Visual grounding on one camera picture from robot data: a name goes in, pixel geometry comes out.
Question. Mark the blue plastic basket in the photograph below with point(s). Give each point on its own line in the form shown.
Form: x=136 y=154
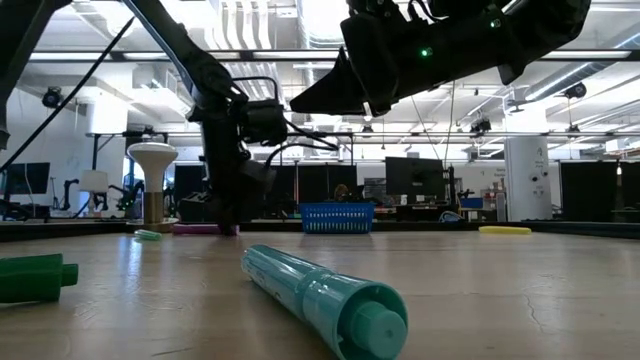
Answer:
x=337 y=217

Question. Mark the small dark monitor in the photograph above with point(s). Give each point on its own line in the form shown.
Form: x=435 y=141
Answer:
x=30 y=175

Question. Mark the small green marker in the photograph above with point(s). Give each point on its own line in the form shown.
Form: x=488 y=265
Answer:
x=148 y=235

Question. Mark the white mushroom lamp brass base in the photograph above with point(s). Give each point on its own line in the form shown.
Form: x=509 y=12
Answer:
x=152 y=160

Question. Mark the person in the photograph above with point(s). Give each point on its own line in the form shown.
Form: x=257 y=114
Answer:
x=342 y=192

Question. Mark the white shade table lamp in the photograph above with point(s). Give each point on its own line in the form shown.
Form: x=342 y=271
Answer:
x=92 y=181

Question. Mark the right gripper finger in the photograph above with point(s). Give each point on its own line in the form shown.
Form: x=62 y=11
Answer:
x=335 y=95

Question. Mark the green-capped white marker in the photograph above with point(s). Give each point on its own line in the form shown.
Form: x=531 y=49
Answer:
x=30 y=277

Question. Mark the white column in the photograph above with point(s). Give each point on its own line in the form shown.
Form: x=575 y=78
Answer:
x=527 y=175

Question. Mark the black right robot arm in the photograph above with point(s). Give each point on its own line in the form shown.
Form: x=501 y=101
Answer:
x=540 y=30

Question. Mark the black partition panels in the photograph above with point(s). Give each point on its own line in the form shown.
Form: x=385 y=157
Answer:
x=315 y=185
x=590 y=190

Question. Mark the purple marker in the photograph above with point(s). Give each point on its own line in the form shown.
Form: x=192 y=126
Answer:
x=195 y=229

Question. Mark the blue box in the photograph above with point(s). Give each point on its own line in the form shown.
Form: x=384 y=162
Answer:
x=471 y=203

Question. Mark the teal marker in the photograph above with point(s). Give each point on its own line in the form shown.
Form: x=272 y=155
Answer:
x=320 y=295

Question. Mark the black overhead light bar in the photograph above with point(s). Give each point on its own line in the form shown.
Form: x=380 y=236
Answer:
x=575 y=55

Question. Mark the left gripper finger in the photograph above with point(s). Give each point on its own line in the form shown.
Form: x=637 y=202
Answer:
x=229 y=222

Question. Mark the short yellow marker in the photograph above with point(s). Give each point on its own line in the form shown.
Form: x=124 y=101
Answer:
x=505 y=230

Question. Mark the large dark monitor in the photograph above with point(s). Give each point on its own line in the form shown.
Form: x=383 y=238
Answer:
x=415 y=180

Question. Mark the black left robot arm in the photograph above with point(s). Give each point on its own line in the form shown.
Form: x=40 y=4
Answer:
x=200 y=65

